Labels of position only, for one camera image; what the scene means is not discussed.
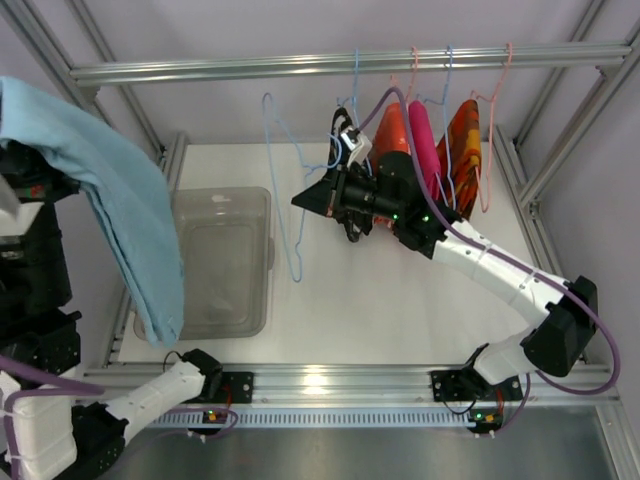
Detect light blue wire hanger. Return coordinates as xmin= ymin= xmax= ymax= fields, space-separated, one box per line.
xmin=261 ymin=92 xmax=344 ymax=282

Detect black white patterned garment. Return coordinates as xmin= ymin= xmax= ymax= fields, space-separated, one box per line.
xmin=324 ymin=107 xmax=373 ymax=243

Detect light blue trousers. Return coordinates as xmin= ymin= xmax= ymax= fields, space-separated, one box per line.
xmin=1 ymin=76 xmax=185 ymax=347

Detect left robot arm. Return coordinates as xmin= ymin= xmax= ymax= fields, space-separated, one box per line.
xmin=1 ymin=141 xmax=223 ymax=479

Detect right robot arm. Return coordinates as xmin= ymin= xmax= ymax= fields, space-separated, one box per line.
xmin=291 ymin=151 xmax=597 ymax=399

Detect pink hanger middle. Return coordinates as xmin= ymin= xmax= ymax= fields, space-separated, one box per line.
xmin=389 ymin=45 xmax=420 ymax=151

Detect pink hanger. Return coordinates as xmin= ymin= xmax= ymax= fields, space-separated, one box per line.
xmin=389 ymin=45 xmax=420 ymax=151
xmin=471 ymin=42 xmax=513 ymax=213

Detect pink hanger rightmost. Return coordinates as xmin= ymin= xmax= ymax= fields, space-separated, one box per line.
xmin=471 ymin=42 xmax=513 ymax=213

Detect orange red patterned garment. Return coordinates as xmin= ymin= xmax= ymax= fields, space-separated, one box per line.
xmin=373 ymin=102 xmax=410 ymax=158

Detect magenta garment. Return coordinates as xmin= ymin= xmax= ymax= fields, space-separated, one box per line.
xmin=408 ymin=100 xmax=441 ymax=201

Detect clear plastic bin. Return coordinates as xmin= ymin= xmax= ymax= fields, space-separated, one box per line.
xmin=132 ymin=186 xmax=277 ymax=342

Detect orange yellow patterned garment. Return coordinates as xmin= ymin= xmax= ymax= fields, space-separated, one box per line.
xmin=436 ymin=99 xmax=482 ymax=220

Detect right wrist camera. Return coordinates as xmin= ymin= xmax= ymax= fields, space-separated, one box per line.
xmin=339 ymin=126 xmax=372 ymax=168

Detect right aluminium frame post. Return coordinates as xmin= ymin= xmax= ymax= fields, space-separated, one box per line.
xmin=487 ymin=0 xmax=640 ymax=361

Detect aluminium frame post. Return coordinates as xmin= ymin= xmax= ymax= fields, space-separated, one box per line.
xmin=487 ymin=0 xmax=640 ymax=361
xmin=0 ymin=0 xmax=174 ymax=166

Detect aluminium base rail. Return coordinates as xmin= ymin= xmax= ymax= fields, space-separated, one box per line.
xmin=84 ymin=363 xmax=620 ymax=408

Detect slotted cable duct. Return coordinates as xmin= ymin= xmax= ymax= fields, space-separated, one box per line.
xmin=151 ymin=406 xmax=502 ymax=429

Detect aluminium hanging rail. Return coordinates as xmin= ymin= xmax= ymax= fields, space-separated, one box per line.
xmin=70 ymin=42 xmax=633 ymax=87

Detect left aluminium frame post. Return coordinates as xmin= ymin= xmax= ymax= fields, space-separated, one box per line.
xmin=0 ymin=0 xmax=174 ymax=166

